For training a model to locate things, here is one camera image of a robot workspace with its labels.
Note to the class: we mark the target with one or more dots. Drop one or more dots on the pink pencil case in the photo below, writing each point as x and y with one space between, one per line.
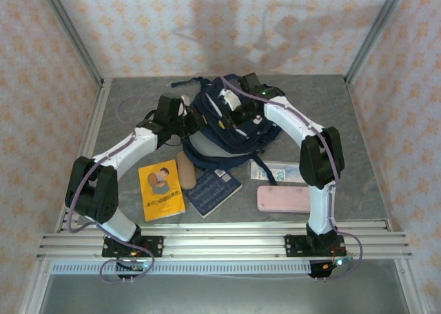
284 198

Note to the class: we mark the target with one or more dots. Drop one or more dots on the yellow paperback book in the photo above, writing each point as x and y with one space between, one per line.
162 190

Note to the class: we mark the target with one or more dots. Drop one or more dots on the grey metal panel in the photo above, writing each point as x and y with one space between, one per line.
224 295

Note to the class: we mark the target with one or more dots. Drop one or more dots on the tan glasses case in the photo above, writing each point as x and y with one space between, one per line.
186 171

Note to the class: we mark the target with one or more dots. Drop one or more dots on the dark blue notebook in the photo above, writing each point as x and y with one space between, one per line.
213 193

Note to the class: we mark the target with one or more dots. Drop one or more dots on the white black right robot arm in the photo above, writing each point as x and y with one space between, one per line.
293 121

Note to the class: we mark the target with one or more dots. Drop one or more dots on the aluminium mounting rail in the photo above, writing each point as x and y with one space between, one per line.
224 241

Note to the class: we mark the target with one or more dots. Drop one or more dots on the navy blue backpack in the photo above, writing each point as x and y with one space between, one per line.
213 148

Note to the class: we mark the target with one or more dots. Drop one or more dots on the aluminium table side rail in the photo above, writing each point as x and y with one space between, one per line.
93 131

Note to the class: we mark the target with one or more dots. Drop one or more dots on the aluminium frame post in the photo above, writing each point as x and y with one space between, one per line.
74 38
373 31

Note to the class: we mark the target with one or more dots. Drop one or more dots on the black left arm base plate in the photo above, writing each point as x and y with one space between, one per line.
156 245

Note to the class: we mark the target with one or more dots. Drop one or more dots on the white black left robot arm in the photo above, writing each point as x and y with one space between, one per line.
124 150

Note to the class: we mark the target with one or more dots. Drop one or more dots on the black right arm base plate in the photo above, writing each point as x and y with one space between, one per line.
293 245

